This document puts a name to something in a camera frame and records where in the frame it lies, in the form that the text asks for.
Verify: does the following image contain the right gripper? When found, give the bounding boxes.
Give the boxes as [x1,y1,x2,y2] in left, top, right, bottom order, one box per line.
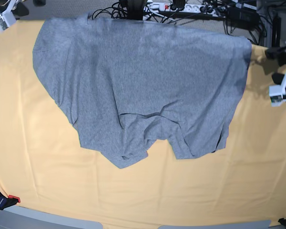
[0,0,29,18]

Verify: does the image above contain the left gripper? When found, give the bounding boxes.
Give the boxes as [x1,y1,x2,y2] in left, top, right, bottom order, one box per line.
[265,46,286,97]

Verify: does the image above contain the grey t-shirt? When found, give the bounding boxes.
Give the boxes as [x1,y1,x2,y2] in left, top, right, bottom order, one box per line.
[32,14,252,168]

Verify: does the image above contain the black upright box right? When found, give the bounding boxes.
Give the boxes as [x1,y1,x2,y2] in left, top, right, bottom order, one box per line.
[272,14,281,47]

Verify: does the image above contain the black power adapter brick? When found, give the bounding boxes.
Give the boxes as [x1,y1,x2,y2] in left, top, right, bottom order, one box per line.
[227,7,260,28]

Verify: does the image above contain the white power strip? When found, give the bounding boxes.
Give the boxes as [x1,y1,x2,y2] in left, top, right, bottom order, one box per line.
[145,0,225,18]

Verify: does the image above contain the yellow table cloth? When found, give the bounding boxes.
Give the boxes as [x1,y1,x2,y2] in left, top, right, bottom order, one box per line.
[0,21,286,229]

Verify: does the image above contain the blue clamp with red tip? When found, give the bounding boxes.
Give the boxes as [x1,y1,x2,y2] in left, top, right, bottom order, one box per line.
[0,192,20,210]

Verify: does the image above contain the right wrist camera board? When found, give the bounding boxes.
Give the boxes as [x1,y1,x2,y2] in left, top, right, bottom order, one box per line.
[0,18,8,32]

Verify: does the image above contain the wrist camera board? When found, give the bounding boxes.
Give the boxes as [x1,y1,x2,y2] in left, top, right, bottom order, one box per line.
[270,95,286,107]
[0,18,8,32]

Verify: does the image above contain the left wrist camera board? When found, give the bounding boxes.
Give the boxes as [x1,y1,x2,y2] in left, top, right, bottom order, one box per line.
[270,95,286,107]

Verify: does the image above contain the black central post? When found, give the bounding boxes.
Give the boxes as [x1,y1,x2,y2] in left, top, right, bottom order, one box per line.
[127,0,146,21]

